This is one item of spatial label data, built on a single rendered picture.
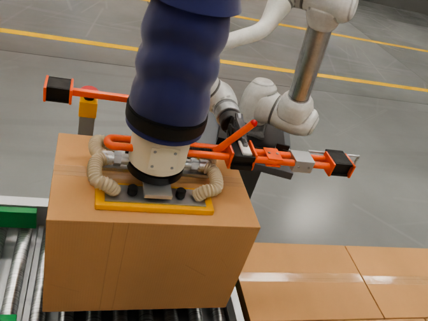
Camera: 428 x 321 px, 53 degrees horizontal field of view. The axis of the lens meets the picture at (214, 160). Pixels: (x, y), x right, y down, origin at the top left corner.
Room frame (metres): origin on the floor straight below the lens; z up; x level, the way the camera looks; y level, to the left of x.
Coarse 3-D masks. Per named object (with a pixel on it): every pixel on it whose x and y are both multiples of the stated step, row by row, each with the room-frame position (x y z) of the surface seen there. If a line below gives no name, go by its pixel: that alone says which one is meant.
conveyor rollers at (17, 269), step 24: (0, 240) 1.03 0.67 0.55; (24, 240) 1.06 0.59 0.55; (24, 264) 0.97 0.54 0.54; (0, 312) 0.77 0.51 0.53; (72, 312) 0.85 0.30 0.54; (96, 312) 0.87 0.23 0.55; (120, 312) 0.89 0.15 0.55; (144, 312) 0.92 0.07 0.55; (168, 312) 0.95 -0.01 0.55; (192, 312) 0.99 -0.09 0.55; (216, 312) 1.02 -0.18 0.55
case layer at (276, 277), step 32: (256, 256) 1.36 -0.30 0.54; (288, 256) 1.42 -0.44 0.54; (320, 256) 1.48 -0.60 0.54; (352, 256) 1.55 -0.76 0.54; (384, 256) 1.62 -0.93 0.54; (416, 256) 1.70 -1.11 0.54; (256, 288) 1.19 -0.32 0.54; (288, 288) 1.24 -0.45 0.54; (320, 288) 1.29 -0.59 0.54; (352, 288) 1.35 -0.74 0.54; (384, 288) 1.41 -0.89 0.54; (416, 288) 1.47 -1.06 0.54; (256, 320) 1.04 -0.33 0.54; (288, 320) 1.08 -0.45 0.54; (320, 320) 1.13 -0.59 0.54; (352, 320) 1.18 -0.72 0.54; (384, 320) 1.23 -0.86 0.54; (416, 320) 1.28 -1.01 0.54
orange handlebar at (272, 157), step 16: (80, 96) 1.18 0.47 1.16; (96, 96) 1.20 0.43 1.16; (112, 96) 1.22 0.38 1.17; (128, 96) 1.24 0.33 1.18; (112, 144) 0.96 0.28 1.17; (128, 144) 0.98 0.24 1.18; (192, 144) 1.09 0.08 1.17; (208, 144) 1.11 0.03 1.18; (256, 160) 1.12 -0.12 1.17; (272, 160) 1.14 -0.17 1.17; (288, 160) 1.16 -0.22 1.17; (320, 160) 1.24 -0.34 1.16
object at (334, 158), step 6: (330, 156) 1.24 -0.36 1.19; (336, 156) 1.26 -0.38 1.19; (342, 156) 1.27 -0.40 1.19; (330, 162) 1.22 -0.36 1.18; (336, 162) 1.22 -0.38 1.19; (342, 162) 1.23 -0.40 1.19; (348, 162) 1.24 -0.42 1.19; (330, 168) 1.21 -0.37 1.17; (336, 168) 1.22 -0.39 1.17; (342, 168) 1.23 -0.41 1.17; (348, 168) 1.24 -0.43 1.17; (354, 168) 1.23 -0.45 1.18; (330, 174) 1.20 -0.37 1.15; (336, 174) 1.22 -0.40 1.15; (342, 174) 1.23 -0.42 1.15; (348, 174) 1.23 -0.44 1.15
